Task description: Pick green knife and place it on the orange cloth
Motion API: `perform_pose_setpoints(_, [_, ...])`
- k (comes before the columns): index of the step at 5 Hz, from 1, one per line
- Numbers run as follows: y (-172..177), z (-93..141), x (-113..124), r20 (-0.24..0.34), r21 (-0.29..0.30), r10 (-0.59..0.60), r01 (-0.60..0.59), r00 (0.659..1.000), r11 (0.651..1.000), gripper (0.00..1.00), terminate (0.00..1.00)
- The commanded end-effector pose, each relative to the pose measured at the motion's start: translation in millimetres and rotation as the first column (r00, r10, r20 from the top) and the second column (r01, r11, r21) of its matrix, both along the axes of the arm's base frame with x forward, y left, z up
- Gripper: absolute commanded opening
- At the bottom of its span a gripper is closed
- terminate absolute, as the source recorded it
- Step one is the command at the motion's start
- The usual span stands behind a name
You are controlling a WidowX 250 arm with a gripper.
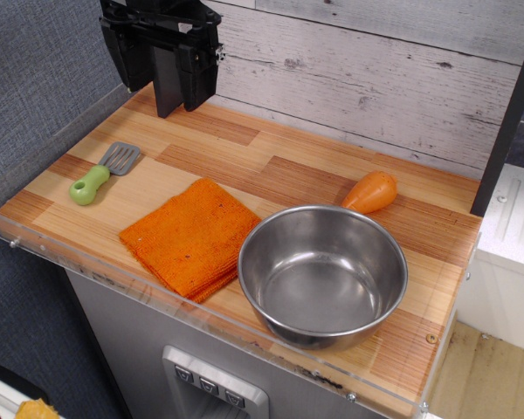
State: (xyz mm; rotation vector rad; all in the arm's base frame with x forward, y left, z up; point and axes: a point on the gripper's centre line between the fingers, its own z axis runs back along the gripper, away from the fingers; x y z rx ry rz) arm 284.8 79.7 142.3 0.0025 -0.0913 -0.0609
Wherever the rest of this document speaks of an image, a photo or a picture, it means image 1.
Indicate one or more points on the orange folded towel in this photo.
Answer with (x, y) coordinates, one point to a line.
(191, 243)

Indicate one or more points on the orange toy carrot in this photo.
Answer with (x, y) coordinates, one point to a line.
(373, 192)

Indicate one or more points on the white toy sink counter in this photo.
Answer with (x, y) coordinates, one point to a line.
(491, 297)

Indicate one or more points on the silver dispenser button panel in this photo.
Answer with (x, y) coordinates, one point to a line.
(201, 390)

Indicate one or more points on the dark vertical post right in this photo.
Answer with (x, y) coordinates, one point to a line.
(501, 148)

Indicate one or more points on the dark vertical post left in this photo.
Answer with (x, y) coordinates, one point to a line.
(167, 87)

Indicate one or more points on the grey toy fridge cabinet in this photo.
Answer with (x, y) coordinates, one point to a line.
(157, 362)

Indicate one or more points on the yellow object bottom left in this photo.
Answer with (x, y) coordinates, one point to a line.
(36, 409)

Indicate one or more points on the clear acrylic guard rail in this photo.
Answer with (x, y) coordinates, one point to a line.
(157, 288)

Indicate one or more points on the green handled grey spatula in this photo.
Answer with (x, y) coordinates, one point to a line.
(117, 160)

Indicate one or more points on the stainless steel bowl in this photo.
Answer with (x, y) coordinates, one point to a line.
(321, 276)

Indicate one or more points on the dark vertical post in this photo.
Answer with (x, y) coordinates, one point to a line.
(501, 148)
(167, 87)

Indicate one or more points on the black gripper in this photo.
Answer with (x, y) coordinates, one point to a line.
(130, 27)

